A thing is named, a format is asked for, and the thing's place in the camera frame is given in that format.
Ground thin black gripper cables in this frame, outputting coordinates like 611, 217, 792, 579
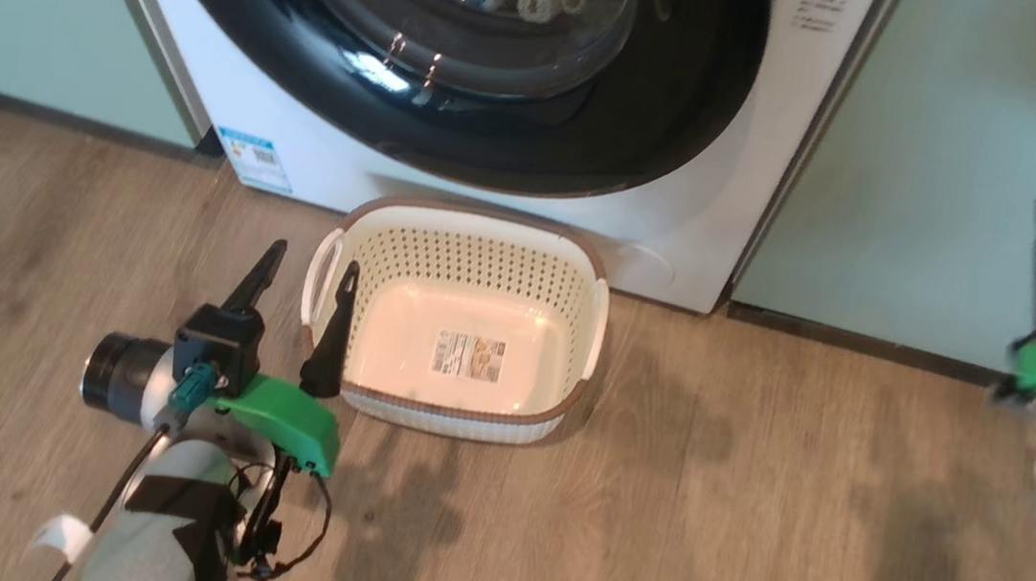
223, 458, 336, 581

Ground white cable tag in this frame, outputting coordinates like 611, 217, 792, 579
28, 511, 96, 566

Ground printed text label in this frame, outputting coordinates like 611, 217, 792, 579
789, 0, 855, 35

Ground cream perforated laundry basket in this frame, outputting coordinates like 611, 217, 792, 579
288, 188, 619, 455

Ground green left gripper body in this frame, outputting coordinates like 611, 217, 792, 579
156, 367, 347, 503

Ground black round washing machine door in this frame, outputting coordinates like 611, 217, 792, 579
119, 0, 776, 222

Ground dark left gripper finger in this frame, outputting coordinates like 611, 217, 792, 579
220, 235, 289, 317
298, 257, 361, 401

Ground blue energy label sticker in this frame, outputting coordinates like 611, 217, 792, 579
211, 125, 299, 196

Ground white front-load washing machine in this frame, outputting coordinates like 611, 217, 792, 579
41, 0, 906, 333

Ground round drain filter cover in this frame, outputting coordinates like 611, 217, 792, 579
610, 240, 680, 295

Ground basket product label sticker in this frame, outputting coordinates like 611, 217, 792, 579
430, 328, 508, 385

